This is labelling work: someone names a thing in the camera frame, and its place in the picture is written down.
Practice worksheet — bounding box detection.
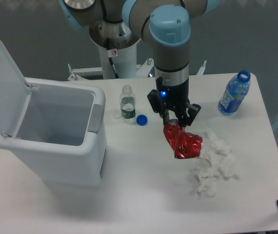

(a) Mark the white trash can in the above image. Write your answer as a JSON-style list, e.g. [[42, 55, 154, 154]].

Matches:
[[0, 78, 107, 186]]

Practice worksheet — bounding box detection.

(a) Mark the crumpled white tissue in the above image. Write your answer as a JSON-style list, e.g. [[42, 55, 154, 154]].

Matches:
[[193, 125, 240, 199]]

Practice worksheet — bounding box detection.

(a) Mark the clear bottle green label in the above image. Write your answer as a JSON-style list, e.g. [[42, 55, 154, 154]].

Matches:
[[119, 85, 136, 124]]

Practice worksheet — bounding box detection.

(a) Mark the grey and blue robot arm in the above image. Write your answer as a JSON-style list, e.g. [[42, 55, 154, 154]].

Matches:
[[60, 0, 219, 127]]

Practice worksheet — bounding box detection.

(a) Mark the white bottle cap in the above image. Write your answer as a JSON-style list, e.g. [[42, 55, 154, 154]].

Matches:
[[112, 111, 121, 119]]

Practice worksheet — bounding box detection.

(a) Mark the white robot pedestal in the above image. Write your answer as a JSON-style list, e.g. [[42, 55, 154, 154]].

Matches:
[[88, 19, 143, 79]]

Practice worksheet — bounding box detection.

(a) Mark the crushed red can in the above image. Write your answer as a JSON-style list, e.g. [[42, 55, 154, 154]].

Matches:
[[163, 119, 203, 159]]

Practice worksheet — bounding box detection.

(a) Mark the blue plastic bottle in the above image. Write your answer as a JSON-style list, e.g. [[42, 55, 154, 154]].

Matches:
[[218, 70, 251, 115]]

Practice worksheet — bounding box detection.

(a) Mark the white metal base frame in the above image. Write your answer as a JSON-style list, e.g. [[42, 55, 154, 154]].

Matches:
[[67, 58, 208, 81]]

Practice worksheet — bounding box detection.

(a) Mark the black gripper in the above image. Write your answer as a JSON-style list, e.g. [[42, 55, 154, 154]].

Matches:
[[147, 76, 201, 127]]

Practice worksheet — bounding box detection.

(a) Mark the white trash can lid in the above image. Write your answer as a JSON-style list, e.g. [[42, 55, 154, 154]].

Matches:
[[0, 40, 39, 137]]

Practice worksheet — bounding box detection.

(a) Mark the blue bottle cap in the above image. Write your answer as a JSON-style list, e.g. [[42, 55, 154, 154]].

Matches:
[[136, 114, 148, 126]]

